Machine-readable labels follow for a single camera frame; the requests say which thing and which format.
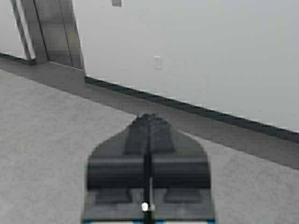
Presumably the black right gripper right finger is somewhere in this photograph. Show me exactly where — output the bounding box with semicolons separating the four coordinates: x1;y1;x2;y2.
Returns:
148;114;215;224

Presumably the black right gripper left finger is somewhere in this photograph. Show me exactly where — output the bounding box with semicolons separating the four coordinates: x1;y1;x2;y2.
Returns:
81;114;150;224

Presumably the white wall outlet plate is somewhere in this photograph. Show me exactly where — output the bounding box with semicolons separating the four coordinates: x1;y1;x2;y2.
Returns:
154;56;162;70

